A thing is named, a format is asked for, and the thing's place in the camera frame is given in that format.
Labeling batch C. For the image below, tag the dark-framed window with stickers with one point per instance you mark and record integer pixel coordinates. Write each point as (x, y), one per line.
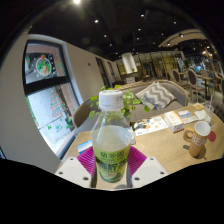
(50, 96)

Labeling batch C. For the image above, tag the white paper napkin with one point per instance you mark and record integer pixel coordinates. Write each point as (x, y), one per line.
(200, 114)

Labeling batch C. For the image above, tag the green potted plant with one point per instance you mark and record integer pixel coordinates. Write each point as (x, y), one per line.
(133, 100)

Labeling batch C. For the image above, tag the grey white chevron cushion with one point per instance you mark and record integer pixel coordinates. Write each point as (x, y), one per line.
(156, 95)

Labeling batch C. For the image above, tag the green-labelled clear drink bottle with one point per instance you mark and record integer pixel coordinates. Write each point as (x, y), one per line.
(111, 146)

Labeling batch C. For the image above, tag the group of ceiling lights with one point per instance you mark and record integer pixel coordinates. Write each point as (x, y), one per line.
(138, 29)

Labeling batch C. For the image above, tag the blue white card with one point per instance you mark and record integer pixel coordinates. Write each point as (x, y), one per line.
(85, 146)

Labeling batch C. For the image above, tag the group of dining chairs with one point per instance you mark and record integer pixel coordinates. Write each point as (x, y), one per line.
(193, 78)

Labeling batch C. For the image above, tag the grey curved sofa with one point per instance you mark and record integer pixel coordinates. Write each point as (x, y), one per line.
(178, 93)

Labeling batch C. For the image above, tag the printed white leaflet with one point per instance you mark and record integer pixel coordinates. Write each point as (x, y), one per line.
(151, 126)

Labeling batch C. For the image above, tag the blue white flat packet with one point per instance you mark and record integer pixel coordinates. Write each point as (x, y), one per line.
(184, 114)

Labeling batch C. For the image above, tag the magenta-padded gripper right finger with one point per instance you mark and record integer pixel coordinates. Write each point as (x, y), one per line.
(148, 170)

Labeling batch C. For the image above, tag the white tissue box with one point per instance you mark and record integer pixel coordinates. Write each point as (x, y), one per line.
(173, 121)

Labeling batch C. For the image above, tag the brown mug with white inside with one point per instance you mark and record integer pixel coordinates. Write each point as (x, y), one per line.
(196, 146)

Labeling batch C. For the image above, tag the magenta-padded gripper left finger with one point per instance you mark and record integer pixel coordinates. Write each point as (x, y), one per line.
(74, 170)

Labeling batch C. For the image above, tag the yellow paper card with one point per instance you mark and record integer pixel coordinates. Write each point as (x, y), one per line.
(198, 106)

